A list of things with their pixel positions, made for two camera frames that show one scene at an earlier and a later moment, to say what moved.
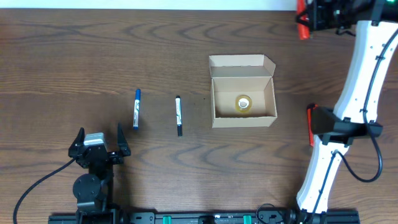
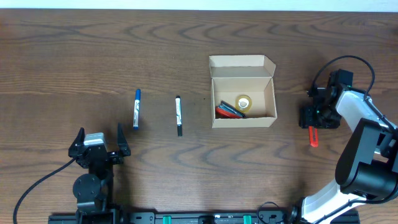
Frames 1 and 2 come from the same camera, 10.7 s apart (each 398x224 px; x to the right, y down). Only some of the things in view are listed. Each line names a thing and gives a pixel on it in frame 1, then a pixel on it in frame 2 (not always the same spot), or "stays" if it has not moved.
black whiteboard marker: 178,115 stays
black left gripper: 125,152 stays
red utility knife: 303,20 to 225,111
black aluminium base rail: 324,216 stays
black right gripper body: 326,13 to 324,118
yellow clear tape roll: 243,103 stays
